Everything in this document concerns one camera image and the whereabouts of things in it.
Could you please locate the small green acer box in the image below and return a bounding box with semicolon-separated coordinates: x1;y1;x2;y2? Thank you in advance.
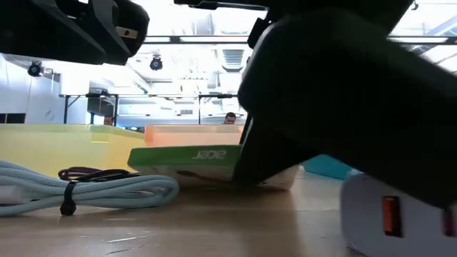
127;144;299;191

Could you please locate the white cable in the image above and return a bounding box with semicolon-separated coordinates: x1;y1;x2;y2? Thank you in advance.
0;159;180;218

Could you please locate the black cable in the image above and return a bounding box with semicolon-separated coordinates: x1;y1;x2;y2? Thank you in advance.
76;168;142;183

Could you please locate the purple cable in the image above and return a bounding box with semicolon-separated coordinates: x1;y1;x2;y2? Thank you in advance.
58;166;104;181

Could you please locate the orange translucent plastic bin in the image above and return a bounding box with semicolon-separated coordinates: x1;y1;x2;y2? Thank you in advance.
144;124;245;148

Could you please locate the teal plastic bin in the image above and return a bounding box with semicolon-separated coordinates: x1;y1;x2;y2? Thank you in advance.
302;153;353;181

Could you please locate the yellow translucent plastic bin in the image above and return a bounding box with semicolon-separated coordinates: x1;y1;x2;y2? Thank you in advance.
0;124;146;178

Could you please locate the black hanging camera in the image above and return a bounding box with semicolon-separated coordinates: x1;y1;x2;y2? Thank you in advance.
27;60;44;78
149;55;164;71

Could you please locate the black background table frame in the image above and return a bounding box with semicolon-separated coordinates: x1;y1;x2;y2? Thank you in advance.
59;91;239;125

